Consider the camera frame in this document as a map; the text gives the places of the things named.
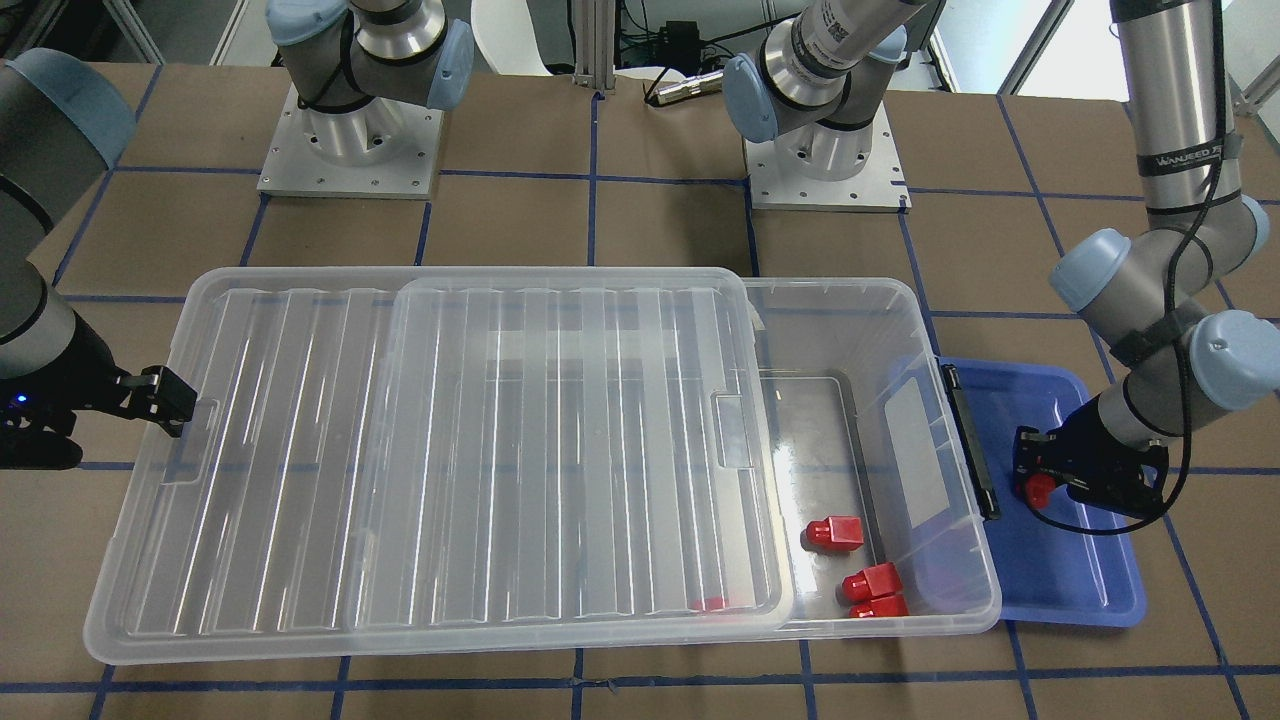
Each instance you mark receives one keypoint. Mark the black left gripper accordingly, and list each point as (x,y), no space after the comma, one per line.
(1088,448)

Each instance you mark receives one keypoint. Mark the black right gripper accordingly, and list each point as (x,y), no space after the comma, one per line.
(78,378)

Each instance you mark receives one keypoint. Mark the clear plastic box lid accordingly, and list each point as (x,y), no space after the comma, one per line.
(240,539)

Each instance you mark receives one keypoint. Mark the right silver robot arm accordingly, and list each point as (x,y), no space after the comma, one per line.
(64,125)

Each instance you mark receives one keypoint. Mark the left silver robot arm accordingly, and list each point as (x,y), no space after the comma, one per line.
(1187,368)

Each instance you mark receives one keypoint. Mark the clear plastic storage box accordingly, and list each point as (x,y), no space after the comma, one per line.
(880,450)

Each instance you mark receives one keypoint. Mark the red block in box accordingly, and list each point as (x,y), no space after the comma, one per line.
(835,534)
(877,581)
(889,606)

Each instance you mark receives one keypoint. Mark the blue plastic tray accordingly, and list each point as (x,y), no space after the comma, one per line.
(1065,565)

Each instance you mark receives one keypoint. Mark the white chair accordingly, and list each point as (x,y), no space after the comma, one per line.
(506,37)

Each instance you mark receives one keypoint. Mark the black box latch handle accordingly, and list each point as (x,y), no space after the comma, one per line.
(974,455)

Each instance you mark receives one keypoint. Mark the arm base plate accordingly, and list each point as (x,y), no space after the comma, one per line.
(816,168)
(386,150)

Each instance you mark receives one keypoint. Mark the aluminium frame post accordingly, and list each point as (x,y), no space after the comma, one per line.
(594,39)

